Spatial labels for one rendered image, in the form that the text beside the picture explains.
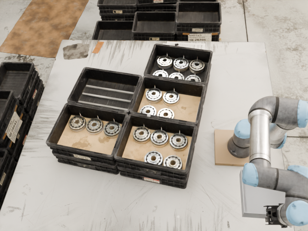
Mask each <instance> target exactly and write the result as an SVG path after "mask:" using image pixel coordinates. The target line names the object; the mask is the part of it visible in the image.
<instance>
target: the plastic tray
mask: <svg viewBox="0 0 308 231"><path fill-rule="evenodd" d="M242 172H243V170H241V171H240V174H239V178H240V192H241V206H242V217H248V218H261V219H265V217H267V216H266V213H267V212H266V211H265V210H266V208H267V207H264V206H266V205H279V204H284V203H285V194H286V193H285V192H281V191H276V190H271V189H266V188H261V187H253V186H250V185H247V184H244V183H243V182H242Z"/></svg>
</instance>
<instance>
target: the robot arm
mask: <svg viewBox="0 0 308 231"><path fill-rule="evenodd" d="M307 123H308V102H307V101H304V100H301V99H300V100H298V99H289V98H283V97H276V96H266V97H263V98H261V99H259V100H257V101H256V102H255V103H254V104H253V105H252V106H251V108H250V110H249V112H248V119H242V120H240V121H239V122H238V123H237V124H236V126H235V128H234V133H233V136H232V137H231V138H230V139H229V141H228V144H227V148H228V151H229V152H230V154H232V155H233V156H234V157H237V158H246V157H248V156H249V163H245V165H244V167H243V172H242V182H243V183H244V184H247V185H250V186H253V187H261V188H266V189H271V190H276V191H281V192H285V193H286V194H285V203H279V205H266V206H264V207H267V208H266V210H265V211H266V212H267V213H266V216H267V217H265V222H268V224H265V225H280V226H281V228H287V226H289V227H290V228H292V226H304V225H307V224H308V168H307V167H305V166H302V165H290V166H288V169H287V170H284V169H278V168H273V167H271V151H270V148H273V149H281V148H282V147H283V146H284V144H285V142H286V136H287V134H286V132H287V131H288V130H293V129H295V128H296V127H299V128H305V127H306V126H307ZM268 207H271V208H268Z"/></svg>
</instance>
